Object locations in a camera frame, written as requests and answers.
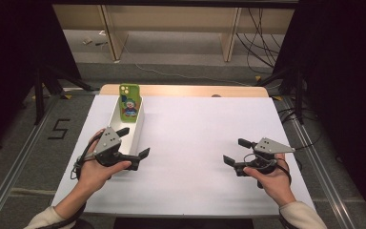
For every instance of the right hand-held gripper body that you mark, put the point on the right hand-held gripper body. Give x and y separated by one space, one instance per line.
271 147

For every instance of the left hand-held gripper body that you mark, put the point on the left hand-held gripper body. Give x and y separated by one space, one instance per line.
107 141

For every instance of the white plastic storage box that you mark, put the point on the white plastic storage box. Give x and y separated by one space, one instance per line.
131 136

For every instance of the green cartoon phone case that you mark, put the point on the green cartoon phone case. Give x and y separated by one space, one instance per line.
130 105

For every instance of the person's left hand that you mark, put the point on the person's left hand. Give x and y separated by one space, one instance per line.
93 176

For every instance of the person's right hand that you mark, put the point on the person's right hand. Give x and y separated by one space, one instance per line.
278 187

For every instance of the white table cover sheet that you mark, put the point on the white table cover sheet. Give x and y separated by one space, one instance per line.
197 127

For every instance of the yellow tape marker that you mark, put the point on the yellow tape marker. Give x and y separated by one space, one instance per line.
278 98
258 78

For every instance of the black metal stand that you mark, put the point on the black metal stand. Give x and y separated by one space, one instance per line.
38 95
299 95

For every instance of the small black floor item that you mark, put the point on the small black floor item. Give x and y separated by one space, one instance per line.
101 43

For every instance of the small beige floor item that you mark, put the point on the small beige floor item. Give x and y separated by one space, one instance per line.
87 41

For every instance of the black curtain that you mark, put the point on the black curtain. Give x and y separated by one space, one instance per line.
12 47
346 63

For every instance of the aluminium floor rail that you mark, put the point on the aluminium floor rail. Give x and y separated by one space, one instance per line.
314 152
12 171

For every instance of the beige wooden bench frame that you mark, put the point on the beige wooden bench frame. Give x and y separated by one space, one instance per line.
171 19

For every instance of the black metal frame bar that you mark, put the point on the black metal frame bar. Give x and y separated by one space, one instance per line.
171 3

